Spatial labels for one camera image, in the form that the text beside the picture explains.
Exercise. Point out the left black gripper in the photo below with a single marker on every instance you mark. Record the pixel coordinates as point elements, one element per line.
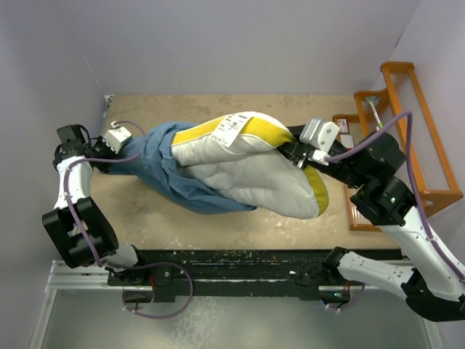
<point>99,143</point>

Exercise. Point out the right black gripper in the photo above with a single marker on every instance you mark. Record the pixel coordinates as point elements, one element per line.
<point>299,151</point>

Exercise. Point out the blue pillowcase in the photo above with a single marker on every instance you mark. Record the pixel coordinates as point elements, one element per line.
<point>157,168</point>

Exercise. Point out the white and yellow pillow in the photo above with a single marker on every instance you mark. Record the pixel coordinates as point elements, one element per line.
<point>237,156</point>

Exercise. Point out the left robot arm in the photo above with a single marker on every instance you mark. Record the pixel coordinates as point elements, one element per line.
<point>77,227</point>

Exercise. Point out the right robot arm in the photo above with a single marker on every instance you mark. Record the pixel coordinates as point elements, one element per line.
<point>433,286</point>

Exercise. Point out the small red labelled card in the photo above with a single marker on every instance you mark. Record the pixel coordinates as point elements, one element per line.
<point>343,126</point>

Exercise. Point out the red and white box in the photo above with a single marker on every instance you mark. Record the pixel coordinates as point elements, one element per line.
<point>347,141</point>

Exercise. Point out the green capped marker pen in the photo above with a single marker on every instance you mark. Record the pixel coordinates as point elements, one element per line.
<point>379,124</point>

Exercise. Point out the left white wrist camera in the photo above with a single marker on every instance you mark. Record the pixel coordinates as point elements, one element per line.
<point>116,137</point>

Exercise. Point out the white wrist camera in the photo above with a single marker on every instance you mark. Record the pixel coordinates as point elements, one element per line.
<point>322,135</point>
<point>116,137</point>

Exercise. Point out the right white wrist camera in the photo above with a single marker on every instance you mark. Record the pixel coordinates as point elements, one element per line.
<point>322,135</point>

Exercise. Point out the aluminium frame rail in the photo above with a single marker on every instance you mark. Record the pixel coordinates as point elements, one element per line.
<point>62,277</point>

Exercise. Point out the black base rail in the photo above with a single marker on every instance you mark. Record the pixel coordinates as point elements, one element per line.
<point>231,273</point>

